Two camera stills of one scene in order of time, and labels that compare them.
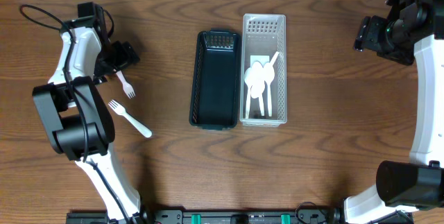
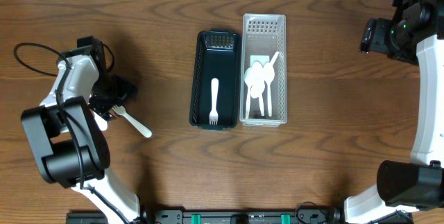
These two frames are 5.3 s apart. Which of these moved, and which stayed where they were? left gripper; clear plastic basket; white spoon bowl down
Moved: left gripper
Stayed: white spoon bowl down; clear plastic basket
